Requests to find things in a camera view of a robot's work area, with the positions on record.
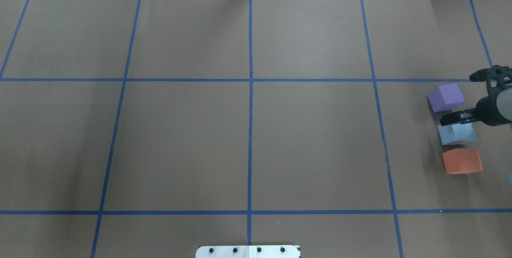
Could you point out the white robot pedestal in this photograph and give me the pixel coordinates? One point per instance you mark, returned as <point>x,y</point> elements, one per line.
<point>249,251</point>

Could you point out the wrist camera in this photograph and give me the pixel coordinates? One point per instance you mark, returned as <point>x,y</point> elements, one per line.
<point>495,76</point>

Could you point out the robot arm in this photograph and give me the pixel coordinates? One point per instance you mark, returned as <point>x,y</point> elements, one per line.
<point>503,101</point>

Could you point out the purple foam block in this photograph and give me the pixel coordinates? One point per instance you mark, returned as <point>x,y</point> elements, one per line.
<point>445,97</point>

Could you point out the light blue foam block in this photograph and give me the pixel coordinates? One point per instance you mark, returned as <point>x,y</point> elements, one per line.
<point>456,134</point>

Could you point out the orange foam block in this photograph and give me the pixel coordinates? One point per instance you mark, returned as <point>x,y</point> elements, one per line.
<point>462,161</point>

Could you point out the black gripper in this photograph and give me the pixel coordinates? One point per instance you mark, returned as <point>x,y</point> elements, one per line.
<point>488,112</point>

